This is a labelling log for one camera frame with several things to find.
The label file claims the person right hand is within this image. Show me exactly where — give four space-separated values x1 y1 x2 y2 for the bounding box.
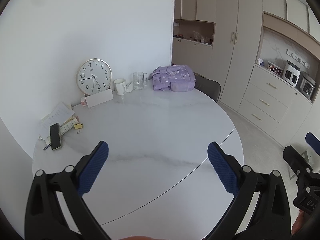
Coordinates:
291 210 310 236

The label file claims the cream drawer cabinet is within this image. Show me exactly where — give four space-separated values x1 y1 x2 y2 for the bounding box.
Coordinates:
238 64 312 146

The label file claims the silver toaster oven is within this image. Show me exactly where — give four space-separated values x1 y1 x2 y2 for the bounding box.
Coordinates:
299 72 316 99

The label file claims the white kitchen appliance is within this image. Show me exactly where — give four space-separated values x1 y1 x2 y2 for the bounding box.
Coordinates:
282 60 301 87

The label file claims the black smartphone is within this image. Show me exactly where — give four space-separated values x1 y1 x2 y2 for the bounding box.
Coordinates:
49 123 62 151

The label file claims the yellow binder clip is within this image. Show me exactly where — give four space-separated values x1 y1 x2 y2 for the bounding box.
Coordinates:
74 124 83 134

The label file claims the stack of white papers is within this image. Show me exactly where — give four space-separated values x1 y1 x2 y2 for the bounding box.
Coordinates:
38 102 80 146

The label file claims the dark grey chair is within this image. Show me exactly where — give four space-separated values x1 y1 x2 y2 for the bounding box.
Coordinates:
195 74 221 102

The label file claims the white card box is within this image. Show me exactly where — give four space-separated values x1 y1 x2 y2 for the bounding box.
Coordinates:
85 88 113 108

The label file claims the white ceramic mug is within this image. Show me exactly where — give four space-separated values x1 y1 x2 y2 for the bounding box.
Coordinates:
113 78 133 95

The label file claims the clear glass mug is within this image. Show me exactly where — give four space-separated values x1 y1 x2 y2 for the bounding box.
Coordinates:
132 72 148 90

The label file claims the round wall clock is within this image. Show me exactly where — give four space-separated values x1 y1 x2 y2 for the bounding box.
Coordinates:
75 59 112 95

